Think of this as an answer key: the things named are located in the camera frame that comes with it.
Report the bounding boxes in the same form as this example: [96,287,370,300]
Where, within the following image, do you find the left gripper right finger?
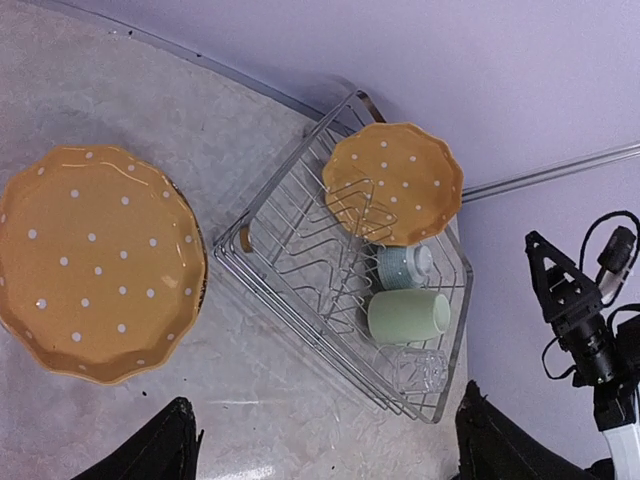
[455,380,615,480]

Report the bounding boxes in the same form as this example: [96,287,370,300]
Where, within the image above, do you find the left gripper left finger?
[76,397,204,480]

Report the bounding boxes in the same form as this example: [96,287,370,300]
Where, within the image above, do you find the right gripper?
[525,231,625,388]

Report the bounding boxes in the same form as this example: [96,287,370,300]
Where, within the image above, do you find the yellow polka dot plate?
[1,145,195,385]
[322,123,464,247]

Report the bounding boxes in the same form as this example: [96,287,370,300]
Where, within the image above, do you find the blue polka dot plate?
[167,181,209,323]

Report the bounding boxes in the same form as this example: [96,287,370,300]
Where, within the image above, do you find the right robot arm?
[525,226,639,479]

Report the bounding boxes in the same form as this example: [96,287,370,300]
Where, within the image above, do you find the clear glass cup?
[373,345,448,395]

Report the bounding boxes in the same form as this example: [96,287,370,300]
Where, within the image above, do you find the pale green mug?
[356,289,451,345]

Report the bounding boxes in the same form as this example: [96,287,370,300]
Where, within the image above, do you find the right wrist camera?
[595,226,636,306]

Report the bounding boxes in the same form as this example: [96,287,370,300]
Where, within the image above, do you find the right aluminium corner post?
[462,141,639,204]

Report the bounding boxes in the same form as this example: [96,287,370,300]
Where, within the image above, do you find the metal wire dish rack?
[212,90,451,424]

